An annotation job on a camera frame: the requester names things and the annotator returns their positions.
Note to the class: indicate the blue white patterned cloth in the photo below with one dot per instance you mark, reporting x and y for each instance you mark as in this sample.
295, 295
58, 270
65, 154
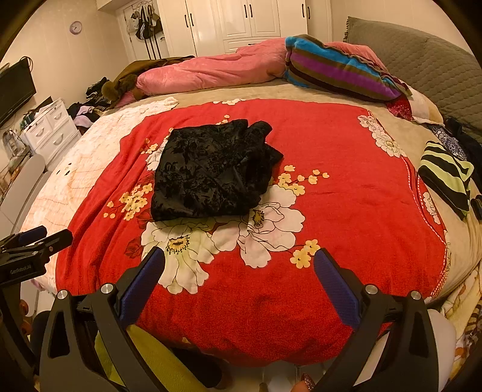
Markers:
446, 137

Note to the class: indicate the pile of clothes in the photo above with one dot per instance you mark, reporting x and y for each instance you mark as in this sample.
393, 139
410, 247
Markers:
88, 109

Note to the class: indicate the maroon patterned cloth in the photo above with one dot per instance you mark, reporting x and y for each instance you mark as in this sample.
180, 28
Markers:
400, 107

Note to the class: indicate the black floral lace top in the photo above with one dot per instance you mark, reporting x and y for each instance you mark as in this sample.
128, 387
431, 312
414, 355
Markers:
211, 173

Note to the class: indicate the multicolour striped fleece blanket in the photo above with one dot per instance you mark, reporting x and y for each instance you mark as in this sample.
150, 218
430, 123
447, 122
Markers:
339, 68

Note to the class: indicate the black television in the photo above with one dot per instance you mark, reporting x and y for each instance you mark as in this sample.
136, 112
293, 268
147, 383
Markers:
15, 90

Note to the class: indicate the white door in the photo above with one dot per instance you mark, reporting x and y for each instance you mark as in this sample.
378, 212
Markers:
126, 49

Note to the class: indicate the cartoon print bed sheet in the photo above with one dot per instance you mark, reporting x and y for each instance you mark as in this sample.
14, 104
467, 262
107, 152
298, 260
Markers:
465, 324

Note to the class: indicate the hanging bags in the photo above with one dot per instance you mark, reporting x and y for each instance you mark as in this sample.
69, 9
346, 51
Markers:
145, 22

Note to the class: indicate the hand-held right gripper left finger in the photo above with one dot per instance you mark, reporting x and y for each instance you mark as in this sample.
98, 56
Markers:
140, 288

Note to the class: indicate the dark navy garment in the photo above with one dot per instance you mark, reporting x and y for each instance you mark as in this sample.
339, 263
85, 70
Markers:
469, 139

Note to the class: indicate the pink duvet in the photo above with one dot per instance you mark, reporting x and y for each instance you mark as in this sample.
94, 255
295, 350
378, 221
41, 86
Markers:
211, 71

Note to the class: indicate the red floral blanket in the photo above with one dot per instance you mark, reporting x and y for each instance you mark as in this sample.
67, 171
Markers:
339, 211

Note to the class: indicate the white wardrobe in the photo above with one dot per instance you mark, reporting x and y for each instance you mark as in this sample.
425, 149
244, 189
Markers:
263, 19

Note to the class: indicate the white plastic stool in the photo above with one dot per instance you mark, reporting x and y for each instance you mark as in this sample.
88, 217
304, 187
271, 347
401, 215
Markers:
442, 346

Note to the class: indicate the grey chair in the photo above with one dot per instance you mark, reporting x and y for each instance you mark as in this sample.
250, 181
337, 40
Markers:
22, 184

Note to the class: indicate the white quilt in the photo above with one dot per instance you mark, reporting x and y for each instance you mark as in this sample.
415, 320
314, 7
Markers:
86, 150

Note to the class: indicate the patterned slipper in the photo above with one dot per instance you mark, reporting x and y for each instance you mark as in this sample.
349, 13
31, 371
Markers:
305, 381

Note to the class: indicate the round wall clock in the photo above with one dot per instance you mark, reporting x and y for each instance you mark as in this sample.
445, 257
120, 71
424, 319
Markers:
76, 27

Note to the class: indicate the brown fur-trimmed coat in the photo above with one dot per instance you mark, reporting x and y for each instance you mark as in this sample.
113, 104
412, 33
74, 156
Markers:
128, 77

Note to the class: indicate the white drawer unit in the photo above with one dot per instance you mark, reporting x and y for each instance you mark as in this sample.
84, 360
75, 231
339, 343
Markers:
49, 128

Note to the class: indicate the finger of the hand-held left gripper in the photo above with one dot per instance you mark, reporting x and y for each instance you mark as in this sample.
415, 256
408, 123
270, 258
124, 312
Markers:
32, 234
56, 239

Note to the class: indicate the grey quilted headboard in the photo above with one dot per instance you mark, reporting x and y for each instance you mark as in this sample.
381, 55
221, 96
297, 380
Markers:
433, 68

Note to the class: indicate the green black striped garment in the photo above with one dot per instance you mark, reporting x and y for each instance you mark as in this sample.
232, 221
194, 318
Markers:
446, 173

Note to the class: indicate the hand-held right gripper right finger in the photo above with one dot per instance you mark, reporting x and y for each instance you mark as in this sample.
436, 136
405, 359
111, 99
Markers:
337, 290

